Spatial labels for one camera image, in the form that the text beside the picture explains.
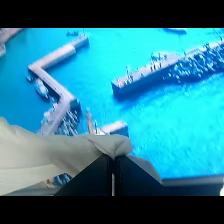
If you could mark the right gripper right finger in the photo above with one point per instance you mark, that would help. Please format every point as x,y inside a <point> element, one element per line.
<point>136,181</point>

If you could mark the pale grey garment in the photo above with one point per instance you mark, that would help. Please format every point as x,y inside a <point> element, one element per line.
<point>40,156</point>

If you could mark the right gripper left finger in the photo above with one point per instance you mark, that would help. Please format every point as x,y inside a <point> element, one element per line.
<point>94,180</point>

